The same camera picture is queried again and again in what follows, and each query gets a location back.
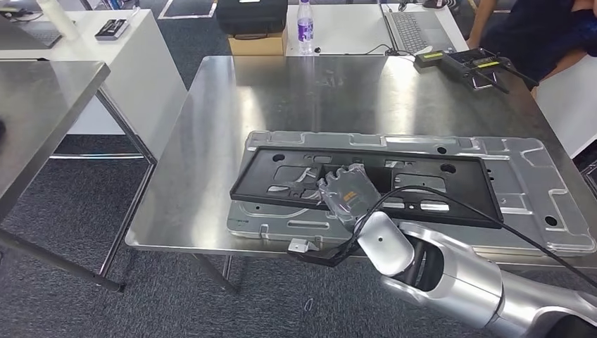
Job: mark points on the white desk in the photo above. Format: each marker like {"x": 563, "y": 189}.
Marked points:
{"x": 350, "y": 28}
{"x": 573, "y": 107}
{"x": 140, "y": 84}

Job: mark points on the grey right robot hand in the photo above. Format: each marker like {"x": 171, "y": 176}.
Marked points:
{"x": 350, "y": 196}

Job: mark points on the grey laptop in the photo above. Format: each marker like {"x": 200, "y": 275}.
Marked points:
{"x": 410, "y": 30}
{"x": 32, "y": 35}

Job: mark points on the clear bottle purple label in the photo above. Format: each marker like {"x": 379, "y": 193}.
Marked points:
{"x": 305, "y": 32}

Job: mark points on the black plastic frame part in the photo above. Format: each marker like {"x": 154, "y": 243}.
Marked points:
{"x": 252, "y": 184}

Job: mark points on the cardboard box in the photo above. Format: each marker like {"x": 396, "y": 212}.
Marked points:
{"x": 256, "y": 45}

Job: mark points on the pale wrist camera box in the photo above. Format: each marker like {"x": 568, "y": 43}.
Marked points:
{"x": 299, "y": 246}

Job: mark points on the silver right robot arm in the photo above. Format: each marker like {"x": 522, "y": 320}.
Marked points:
{"x": 466, "y": 280}

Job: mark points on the stainless steel workbench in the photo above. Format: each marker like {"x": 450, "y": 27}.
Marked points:
{"x": 280, "y": 102}

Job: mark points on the black controller with antennas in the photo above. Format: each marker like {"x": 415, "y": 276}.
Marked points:
{"x": 466, "y": 65}

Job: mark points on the stainless steel table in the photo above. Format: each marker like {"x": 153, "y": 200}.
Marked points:
{"x": 42, "y": 102}

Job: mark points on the person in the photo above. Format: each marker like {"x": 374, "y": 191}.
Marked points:
{"x": 536, "y": 28}

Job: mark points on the black computer mouse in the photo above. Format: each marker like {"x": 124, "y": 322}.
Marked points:
{"x": 436, "y": 3}

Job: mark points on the small black flat box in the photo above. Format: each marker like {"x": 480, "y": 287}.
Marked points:
{"x": 112, "y": 29}

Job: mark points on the black carrying case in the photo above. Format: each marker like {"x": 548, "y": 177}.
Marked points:
{"x": 252, "y": 16}

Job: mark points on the stamped silver metal panel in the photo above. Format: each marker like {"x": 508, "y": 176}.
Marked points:
{"x": 527, "y": 186}

